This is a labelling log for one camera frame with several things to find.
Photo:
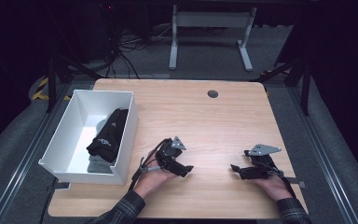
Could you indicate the grey round table grommet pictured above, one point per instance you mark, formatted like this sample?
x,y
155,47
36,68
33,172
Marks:
x,y
213,94

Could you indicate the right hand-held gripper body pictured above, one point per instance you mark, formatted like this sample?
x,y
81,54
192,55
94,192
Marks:
x,y
262,168

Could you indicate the grey metal floor rail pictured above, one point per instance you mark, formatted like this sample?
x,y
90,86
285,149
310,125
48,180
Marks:
x,y
323,155
28,155

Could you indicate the white metal table frame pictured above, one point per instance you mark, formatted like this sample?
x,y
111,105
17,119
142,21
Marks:
x,y
211,19

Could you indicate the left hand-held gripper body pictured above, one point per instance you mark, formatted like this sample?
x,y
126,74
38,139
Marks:
x,y
167,154

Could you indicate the yellow black hazard tape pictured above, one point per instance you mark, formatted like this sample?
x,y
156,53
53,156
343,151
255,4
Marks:
x,y
42,90

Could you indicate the person's left hand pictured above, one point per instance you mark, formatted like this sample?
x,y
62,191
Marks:
x,y
150,182

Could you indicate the black tripod stand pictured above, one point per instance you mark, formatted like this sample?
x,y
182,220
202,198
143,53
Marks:
x,y
304,84
52,81

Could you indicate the person's right hand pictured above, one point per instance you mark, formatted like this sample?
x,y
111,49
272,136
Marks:
x,y
276,188

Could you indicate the white box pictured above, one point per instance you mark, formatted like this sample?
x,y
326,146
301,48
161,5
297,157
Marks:
x,y
74,137

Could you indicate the grey metal table bracket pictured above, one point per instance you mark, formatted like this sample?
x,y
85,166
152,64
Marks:
x,y
62,186
299,183

